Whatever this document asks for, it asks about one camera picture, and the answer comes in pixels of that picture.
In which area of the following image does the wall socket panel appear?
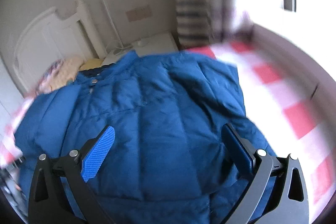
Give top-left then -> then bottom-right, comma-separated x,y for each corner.
126,5 -> 153,22

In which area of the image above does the yellow pillow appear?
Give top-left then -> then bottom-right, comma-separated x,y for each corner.
79,59 -> 104,71

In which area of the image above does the white wooden headboard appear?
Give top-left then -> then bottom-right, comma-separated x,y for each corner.
13,0 -> 107,92

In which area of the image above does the pink white checkered bedsheet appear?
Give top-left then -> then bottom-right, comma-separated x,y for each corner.
1,42 -> 335,209

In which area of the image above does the white bedside table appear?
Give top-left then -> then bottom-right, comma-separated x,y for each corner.
102,32 -> 180,66

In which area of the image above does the colourful patterned pillow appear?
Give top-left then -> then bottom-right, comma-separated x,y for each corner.
35,59 -> 64,95

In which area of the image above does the blue puffer jacket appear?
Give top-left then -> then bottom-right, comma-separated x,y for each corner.
15,52 -> 272,223

